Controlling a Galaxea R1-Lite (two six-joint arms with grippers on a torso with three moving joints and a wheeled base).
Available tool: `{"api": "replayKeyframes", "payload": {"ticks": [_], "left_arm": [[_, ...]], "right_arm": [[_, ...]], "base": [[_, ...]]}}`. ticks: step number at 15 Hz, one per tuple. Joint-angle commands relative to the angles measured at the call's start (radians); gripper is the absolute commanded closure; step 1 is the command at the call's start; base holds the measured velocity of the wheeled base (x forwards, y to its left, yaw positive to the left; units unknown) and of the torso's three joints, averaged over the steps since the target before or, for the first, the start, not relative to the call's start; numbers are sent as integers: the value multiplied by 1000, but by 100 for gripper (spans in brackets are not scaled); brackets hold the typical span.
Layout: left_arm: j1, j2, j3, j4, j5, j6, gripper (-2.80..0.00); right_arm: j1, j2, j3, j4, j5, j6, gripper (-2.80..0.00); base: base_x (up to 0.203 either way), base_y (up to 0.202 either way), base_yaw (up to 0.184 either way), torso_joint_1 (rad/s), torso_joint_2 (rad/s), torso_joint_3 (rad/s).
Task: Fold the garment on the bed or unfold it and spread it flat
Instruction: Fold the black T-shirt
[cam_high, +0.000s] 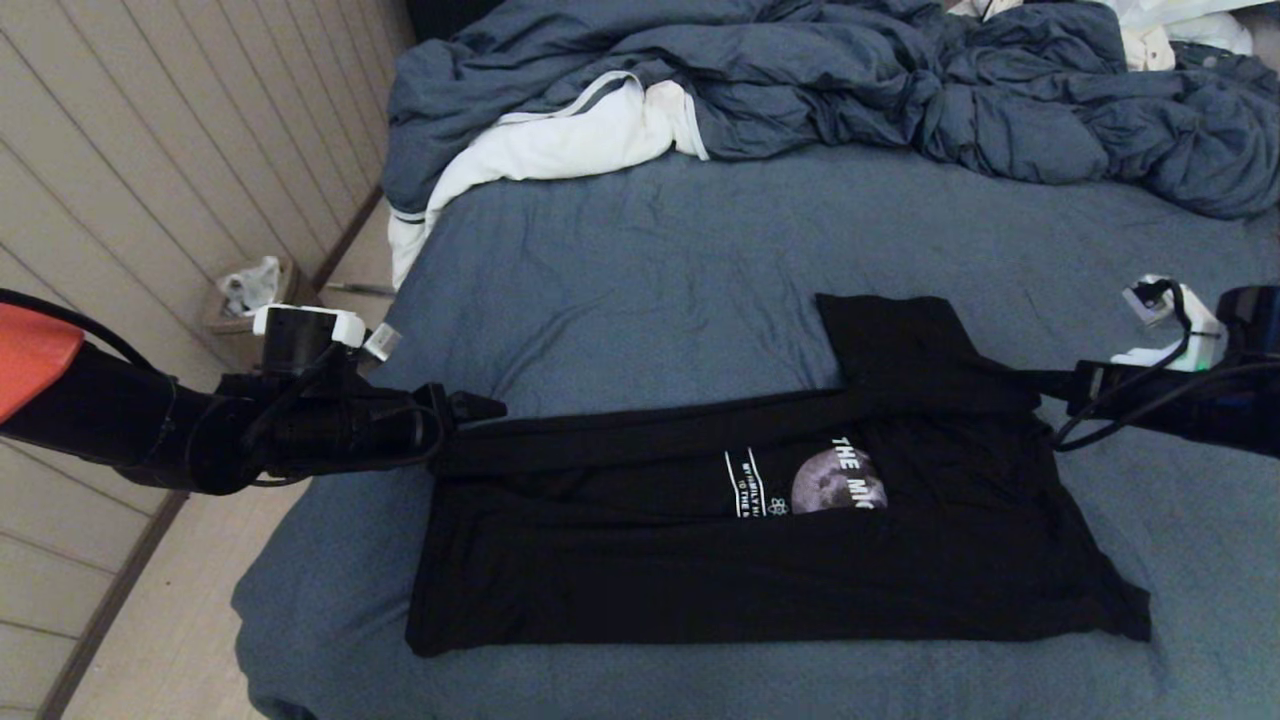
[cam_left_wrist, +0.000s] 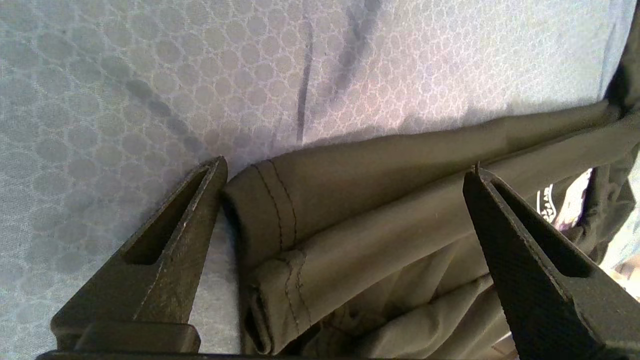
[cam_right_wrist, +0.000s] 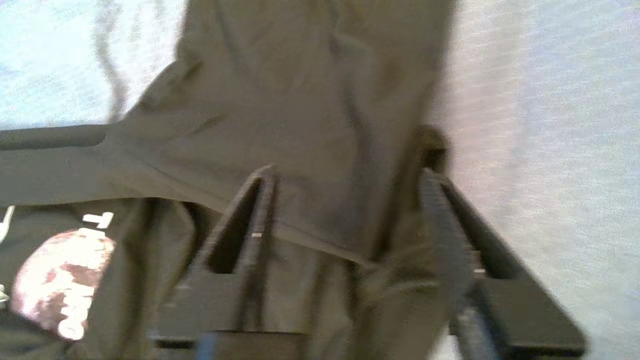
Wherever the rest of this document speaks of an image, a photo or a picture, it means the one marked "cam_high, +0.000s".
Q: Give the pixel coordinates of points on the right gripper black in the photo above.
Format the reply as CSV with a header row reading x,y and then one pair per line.
x,y
1200,405

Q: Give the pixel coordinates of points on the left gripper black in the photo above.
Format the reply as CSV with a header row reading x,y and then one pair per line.
x,y
340,430

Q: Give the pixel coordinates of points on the black moon print T-shirt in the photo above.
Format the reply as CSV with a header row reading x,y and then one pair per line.
x,y
650,570

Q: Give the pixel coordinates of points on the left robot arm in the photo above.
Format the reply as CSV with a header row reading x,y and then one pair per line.
x,y
100,410

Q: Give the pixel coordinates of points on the blue bed sheet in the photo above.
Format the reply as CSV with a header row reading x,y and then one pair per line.
x,y
650,280

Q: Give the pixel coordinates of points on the brown trash bin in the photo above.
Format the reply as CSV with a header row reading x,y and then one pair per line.
x,y
235,325

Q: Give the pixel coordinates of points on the clear plastic bin liner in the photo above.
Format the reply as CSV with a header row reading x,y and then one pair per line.
x,y
250,288

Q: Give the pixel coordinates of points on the white blanket grey stripe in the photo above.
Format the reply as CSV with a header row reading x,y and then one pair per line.
x,y
560,145

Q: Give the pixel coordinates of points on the black headboard panel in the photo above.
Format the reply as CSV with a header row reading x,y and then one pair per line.
x,y
440,18

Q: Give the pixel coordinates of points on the crumpled blue duvet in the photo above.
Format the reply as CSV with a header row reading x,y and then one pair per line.
x,y
800,80

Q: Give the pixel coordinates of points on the right motor cylinder white bracket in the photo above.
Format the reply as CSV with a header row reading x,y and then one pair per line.
x,y
1195,335

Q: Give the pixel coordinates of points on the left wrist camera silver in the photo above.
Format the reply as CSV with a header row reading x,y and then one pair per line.
x,y
382,342

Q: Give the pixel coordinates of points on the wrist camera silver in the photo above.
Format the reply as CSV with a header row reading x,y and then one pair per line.
x,y
382,342
1148,300

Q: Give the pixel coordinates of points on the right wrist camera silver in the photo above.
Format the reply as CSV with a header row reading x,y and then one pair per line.
x,y
1148,300

